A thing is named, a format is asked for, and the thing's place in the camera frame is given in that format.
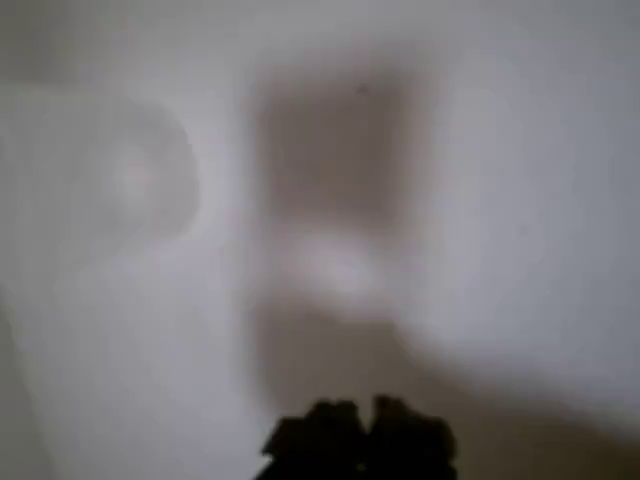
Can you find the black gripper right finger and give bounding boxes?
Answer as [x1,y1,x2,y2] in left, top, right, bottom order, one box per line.
[368,393,459,480]

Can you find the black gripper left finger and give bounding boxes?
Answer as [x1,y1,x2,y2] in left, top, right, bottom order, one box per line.
[253,398,372,480]

